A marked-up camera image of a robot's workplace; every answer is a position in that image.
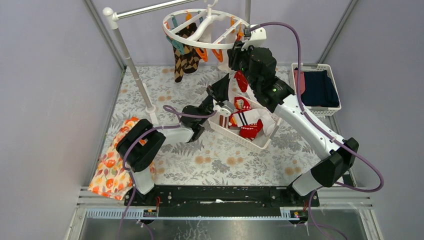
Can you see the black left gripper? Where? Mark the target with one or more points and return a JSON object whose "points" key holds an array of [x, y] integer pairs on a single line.
{"points": [[213, 96]]}

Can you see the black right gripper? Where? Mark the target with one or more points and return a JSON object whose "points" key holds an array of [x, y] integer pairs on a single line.
{"points": [[235, 53]]}

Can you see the white sock with black stripes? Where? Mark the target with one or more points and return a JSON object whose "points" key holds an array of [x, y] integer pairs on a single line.
{"points": [[233, 89]]}

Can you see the orange clothes clip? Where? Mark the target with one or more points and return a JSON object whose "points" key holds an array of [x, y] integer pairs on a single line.
{"points": [[218, 54], [202, 53]]}

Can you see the white round clip hanger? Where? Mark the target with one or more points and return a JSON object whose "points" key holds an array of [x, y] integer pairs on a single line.
{"points": [[205, 18]]}

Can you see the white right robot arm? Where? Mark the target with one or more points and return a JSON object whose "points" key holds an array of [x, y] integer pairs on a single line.
{"points": [[336, 154]]}

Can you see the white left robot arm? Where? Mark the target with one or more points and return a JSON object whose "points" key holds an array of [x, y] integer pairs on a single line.
{"points": [[139, 147]]}

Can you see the red white hanging sock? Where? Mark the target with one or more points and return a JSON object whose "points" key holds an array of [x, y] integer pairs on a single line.
{"points": [[241, 81]]}

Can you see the red santa sock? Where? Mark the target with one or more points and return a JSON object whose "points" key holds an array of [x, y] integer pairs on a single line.
{"points": [[241, 104]]}

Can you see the brown striped sock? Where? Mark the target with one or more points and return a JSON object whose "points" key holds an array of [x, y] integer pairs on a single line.
{"points": [[224, 121]]}

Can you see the brown argyle sock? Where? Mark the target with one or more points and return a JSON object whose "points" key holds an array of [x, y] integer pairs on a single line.
{"points": [[188, 61]]}

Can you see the white sock basket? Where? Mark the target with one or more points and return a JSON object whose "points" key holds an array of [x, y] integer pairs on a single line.
{"points": [[260, 143]]}

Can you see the red dotted sock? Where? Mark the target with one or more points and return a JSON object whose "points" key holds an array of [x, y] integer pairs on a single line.
{"points": [[251, 131]]}

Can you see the pink folded cloth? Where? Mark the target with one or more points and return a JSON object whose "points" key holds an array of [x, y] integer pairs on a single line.
{"points": [[299, 81]]}

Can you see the floral patterned table mat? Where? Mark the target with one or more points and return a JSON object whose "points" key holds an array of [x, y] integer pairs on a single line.
{"points": [[213, 159]]}

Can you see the dark navy folded cloth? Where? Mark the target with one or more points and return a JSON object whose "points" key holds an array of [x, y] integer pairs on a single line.
{"points": [[319, 90]]}

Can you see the white basket with dark clothes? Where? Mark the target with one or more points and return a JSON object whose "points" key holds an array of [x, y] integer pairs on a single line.
{"points": [[305, 67]]}

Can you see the orange floral cloth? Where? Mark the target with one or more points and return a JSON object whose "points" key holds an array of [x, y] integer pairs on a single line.
{"points": [[110, 179]]}

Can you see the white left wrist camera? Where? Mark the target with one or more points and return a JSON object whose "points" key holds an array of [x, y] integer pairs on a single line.
{"points": [[224, 108]]}

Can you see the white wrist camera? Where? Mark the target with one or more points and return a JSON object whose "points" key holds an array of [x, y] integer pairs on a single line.
{"points": [[255, 35], [224, 108]]}

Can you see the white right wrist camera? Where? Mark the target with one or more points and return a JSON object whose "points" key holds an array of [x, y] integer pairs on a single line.
{"points": [[255, 35]]}

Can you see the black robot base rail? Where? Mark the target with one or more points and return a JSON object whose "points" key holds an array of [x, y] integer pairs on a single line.
{"points": [[190, 201]]}

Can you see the silver drying rack frame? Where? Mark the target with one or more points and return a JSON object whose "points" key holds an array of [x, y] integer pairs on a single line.
{"points": [[112, 19]]}

